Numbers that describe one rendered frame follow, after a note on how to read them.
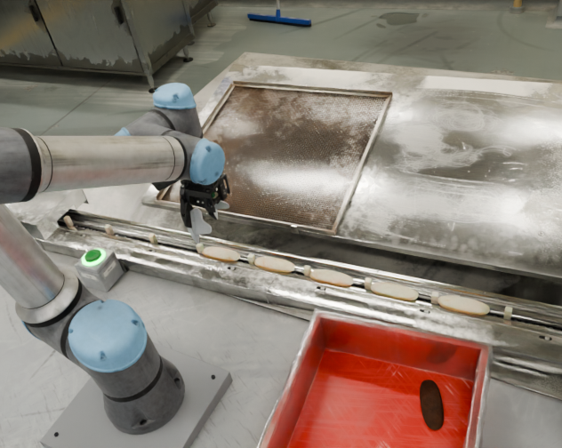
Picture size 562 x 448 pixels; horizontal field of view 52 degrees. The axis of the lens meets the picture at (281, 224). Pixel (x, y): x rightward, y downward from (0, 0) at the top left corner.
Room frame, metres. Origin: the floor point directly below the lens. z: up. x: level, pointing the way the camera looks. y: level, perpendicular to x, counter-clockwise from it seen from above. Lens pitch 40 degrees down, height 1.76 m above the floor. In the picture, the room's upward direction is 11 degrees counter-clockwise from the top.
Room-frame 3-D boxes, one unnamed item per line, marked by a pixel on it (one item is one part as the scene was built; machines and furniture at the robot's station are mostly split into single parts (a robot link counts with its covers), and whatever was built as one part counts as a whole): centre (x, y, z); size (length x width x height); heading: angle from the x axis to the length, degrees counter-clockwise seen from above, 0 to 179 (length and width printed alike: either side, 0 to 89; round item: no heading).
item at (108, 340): (0.66, 0.32, 1.01); 0.13 x 0.12 x 0.14; 47
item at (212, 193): (1.01, 0.15, 1.07); 0.09 x 0.08 x 0.12; 59
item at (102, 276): (1.04, 0.45, 0.84); 0.08 x 0.08 x 0.11; 59
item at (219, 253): (1.01, 0.15, 0.86); 0.10 x 0.04 x 0.01; 59
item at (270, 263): (0.95, 0.03, 0.86); 0.10 x 0.04 x 0.01; 59
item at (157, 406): (0.66, 0.32, 0.90); 0.15 x 0.15 x 0.10
